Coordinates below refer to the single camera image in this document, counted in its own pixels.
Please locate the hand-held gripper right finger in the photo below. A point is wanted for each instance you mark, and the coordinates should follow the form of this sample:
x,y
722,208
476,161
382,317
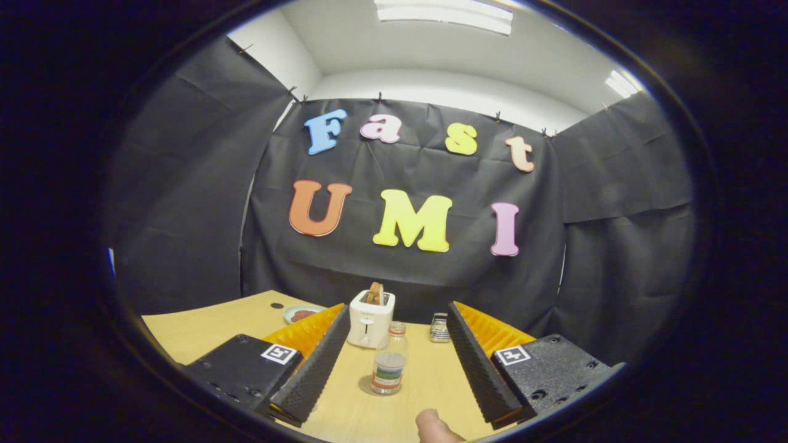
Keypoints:
x,y
480,363

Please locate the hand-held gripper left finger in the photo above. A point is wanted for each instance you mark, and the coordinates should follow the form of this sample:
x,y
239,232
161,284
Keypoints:
x,y
317,363

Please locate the clear plastic juice bottle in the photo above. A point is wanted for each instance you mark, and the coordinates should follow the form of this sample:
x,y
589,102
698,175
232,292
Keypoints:
x,y
389,369

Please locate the pale green plate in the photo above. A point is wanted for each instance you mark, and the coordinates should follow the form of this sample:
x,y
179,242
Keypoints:
x,y
289,319

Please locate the wooden table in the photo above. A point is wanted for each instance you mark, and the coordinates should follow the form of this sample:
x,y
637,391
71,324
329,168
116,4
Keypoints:
x,y
431,381

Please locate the small metal rack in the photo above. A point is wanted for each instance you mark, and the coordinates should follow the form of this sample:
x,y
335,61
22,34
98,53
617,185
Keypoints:
x,y
439,329

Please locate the white toaster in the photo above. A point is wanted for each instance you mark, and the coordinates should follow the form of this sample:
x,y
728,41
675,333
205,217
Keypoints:
x,y
369,326

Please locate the brown toast slice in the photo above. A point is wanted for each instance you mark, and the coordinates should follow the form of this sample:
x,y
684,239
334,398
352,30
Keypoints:
x,y
375,294

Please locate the small ceiling light panel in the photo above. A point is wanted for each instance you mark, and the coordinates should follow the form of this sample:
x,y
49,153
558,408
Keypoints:
x,y
622,84

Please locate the long ceiling light panel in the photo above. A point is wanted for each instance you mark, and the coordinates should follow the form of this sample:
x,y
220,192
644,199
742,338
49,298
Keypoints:
x,y
443,13

